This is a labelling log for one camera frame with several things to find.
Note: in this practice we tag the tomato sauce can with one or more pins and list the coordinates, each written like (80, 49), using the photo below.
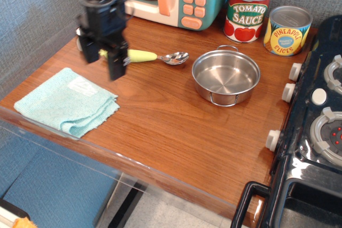
(244, 19)

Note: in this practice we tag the toy mushroom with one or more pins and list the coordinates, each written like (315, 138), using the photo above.
(78, 43)

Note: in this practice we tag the black toy stove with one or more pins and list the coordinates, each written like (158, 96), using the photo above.
(305, 186)

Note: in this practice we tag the spoon with yellow-green handle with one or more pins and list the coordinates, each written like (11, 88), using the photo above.
(176, 58)

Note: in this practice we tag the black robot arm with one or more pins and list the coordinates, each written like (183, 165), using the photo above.
(101, 28)

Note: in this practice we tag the orange object at corner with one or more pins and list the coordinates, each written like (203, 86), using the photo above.
(23, 223)

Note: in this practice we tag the small metal pot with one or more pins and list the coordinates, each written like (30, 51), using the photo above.
(225, 77)

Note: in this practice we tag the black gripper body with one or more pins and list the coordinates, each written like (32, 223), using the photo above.
(105, 21)

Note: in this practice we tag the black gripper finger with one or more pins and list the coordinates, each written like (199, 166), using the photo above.
(117, 63)
(90, 49)

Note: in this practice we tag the light blue folded cloth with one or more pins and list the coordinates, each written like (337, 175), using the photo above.
(68, 103)

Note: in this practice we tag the pineapple slices can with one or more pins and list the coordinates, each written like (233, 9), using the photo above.
(287, 30)

